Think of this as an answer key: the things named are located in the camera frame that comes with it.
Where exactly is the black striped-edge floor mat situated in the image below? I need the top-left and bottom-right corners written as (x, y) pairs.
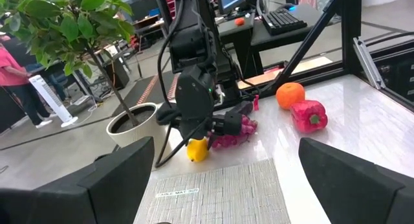
top-left (111, 71), bottom-right (182, 117)

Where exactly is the silver aluminium bracket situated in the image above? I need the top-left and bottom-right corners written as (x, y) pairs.
top-left (352, 37), bottom-right (387, 91)

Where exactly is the black box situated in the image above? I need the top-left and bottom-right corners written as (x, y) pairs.
top-left (102, 57), bottom-right (131, 91)

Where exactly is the black keyboard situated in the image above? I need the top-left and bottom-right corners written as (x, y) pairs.
top-left (261, 8), bottom-right (309, 36)

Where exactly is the orange fruit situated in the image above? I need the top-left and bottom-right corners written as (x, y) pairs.
top-left (275, 82), bottom-right (306, 111)

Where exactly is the person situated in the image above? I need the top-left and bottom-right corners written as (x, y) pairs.
top-left (0, 31), bottom-right (54, 130)

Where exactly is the black desk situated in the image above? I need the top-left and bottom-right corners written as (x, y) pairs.
top-left (216, 3), bottom-right (324, 79)

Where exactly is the purple-red grape bunch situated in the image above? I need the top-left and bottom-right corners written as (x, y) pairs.
top-left (208, 115), bottom-right (259, 150)

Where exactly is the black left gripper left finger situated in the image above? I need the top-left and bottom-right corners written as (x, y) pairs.
top-left (0, 136), bottom-right (156, 224)

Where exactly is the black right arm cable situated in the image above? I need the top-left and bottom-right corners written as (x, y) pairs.
top-left (154, 0), bottom-right (213, 169)

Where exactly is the white tower fan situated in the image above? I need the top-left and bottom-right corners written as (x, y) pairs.
top-left (28, 74), bottom-right (79, 128)

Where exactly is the white plant pot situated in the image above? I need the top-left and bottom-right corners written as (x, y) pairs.
top-left (105, 102), bottom-right (171, 153)

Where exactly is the dark purple eggplant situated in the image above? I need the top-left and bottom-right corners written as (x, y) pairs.
top-left (226, 100), bottom-right (255, 117)

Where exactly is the grey woven table mat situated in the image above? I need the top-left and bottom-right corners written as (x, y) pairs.
top-left (133, 157), bottom-right (292, 224)

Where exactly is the yellow lemon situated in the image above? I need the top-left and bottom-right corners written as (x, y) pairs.
top-left (186, 137), bottom-right (210, 163)

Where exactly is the red bell pepper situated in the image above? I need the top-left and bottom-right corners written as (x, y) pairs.
top-left (289, 99), bottom-right (329, 135)

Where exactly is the green leafy plant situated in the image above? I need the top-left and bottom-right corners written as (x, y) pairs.
top-left (0, 0), bottom-right (140, 128)

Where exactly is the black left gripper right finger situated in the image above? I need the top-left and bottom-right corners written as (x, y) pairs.
top-left (298, 137), bottom-right (414, 224)

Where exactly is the black metal table frame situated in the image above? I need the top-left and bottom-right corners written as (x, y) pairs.
top-left (237, 0), bottom-right (414, 113)

